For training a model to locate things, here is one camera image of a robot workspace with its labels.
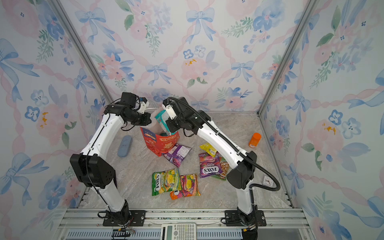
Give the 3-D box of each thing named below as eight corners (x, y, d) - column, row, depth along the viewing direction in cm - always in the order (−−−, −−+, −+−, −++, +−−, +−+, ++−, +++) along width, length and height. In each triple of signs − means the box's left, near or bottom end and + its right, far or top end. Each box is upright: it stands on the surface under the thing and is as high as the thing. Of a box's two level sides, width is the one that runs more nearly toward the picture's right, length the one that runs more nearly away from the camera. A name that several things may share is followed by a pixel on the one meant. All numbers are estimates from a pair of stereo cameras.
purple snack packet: (164, 159, 97) (163, 155, 93) (176, 144, 104) (176, 140, 100) (177, 167, 93) (177, 164, 89) (190, 151, 100) (190, 148, 97)
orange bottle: (249, 148, 102) (253, 140, 94) (247, 141, 106) (251, 132, 98) (257, 148, 102) (262, 140, 94) (255, 141, 106) (260, 132, 98)
